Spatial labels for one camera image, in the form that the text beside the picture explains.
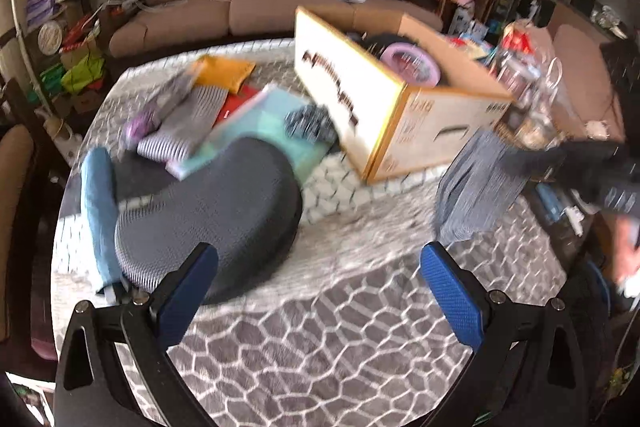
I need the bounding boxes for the grey ribbed cloth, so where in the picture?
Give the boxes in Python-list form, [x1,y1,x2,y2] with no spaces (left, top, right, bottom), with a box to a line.
[165,87,227,142]

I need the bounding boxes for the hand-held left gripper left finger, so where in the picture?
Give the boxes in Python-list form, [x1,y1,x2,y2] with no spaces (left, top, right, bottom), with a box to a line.
[52,242,221,427]

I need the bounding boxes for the green bags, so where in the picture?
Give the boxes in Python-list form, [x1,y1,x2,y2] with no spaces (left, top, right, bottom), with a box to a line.
[40,54,106,95]

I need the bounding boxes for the black and white patterned cloth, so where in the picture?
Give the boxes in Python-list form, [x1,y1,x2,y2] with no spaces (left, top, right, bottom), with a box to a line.
[284,104,338,142]

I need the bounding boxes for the blue cloth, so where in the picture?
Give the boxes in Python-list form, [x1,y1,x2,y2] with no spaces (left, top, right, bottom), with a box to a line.
[80,147,131,293]

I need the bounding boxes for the white round tin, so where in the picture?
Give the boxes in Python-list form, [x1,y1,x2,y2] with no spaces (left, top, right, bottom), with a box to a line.
[37,21,63,54]

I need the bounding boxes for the purple boxes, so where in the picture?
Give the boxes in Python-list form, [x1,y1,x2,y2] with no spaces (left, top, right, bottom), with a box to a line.
[26,0,71,28]

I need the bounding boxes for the grey finely striped cloth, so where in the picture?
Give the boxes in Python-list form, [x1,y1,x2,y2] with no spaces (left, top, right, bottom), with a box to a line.
[434,129,531,245]

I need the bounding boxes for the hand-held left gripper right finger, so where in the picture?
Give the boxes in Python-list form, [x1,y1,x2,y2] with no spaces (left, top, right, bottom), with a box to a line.
[420,242,591,427]

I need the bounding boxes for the brown armchair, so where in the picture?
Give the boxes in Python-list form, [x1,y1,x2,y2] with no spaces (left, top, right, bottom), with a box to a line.
[547,2,626,142]

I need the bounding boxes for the clear bag with purple item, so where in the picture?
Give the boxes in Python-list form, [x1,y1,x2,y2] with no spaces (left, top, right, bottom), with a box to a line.
[145,62,201,118]

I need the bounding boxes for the white printed paper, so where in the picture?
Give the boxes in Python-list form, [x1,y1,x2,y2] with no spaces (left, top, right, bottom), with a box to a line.
[5,372,53,427]

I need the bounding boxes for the dark wooden chair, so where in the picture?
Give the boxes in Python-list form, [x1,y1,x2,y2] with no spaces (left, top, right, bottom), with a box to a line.
[0,77,66,353]

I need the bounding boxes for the black mesh hard case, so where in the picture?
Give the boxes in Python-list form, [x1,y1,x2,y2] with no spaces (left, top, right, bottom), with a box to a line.
[114,137,303,305]

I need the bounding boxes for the brown wicker basket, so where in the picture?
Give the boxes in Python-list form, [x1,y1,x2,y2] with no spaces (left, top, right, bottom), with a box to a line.
[495,107,566,150]

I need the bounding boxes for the red book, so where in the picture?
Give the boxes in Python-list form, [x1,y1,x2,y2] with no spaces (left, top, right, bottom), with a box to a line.
[212,87,261,128]

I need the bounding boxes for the purple small item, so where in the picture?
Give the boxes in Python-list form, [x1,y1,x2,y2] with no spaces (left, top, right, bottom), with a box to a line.
[122,104,163,142]

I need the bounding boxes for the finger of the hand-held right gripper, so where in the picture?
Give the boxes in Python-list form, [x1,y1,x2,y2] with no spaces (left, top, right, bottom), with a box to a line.
[497,146,571,182]

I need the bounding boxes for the glass jar with brown label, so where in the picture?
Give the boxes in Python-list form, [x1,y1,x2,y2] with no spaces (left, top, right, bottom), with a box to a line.
[492,47,541,108]

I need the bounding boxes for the teal book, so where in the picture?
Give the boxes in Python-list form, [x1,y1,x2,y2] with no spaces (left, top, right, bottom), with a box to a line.
[167,84,336,188]

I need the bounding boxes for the pink round tin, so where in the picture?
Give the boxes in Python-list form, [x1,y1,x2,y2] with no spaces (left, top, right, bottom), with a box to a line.
[382,42,443,88]

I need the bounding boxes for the orange padded envelope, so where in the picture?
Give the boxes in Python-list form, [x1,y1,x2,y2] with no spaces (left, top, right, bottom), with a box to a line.
[192,55,257,95]

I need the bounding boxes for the grey and white striped cloth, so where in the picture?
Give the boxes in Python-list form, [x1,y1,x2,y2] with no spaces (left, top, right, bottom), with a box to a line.
[136,129,197,164]

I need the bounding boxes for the white and orange cardboard box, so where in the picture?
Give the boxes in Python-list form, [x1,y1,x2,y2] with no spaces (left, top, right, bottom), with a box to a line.
[294,6,516,185]

